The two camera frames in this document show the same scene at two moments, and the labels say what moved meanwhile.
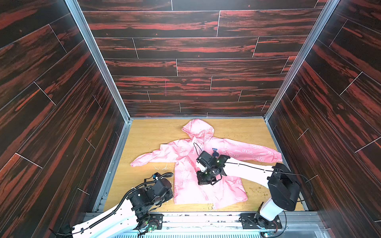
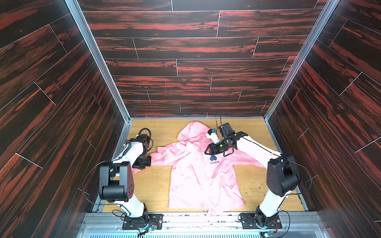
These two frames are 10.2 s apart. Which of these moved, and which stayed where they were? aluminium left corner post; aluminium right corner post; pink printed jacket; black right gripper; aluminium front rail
Moved: pink printed jacket; black right gripper
Stayed: aluminium right corner post; aluminium left corner post; aluminium front rail
